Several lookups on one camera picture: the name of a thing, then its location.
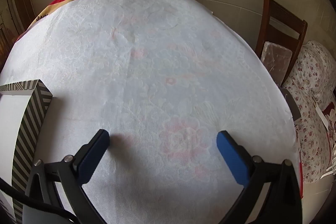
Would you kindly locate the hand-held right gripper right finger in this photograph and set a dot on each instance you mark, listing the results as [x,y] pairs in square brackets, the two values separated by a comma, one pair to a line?
[232,158]

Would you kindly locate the wooden cabinet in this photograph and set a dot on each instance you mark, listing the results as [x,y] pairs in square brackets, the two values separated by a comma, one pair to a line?
[15,3]

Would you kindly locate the white embossed tablecloth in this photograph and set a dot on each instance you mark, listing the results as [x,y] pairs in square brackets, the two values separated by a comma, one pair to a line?
[157,69]

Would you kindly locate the floral bedding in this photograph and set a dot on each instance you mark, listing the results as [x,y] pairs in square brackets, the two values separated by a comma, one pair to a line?
[312,69]

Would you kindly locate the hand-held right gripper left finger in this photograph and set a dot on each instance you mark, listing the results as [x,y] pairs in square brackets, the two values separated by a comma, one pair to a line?
[92,158]

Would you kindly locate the wooden chair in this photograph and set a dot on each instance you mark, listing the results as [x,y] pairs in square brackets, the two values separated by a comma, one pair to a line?
[273,10]

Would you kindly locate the striped cardboard box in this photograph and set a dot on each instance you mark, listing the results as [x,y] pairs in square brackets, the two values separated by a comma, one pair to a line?
[29,129]

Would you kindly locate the brown chair cushion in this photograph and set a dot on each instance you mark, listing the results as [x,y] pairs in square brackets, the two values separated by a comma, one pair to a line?
[277,61]

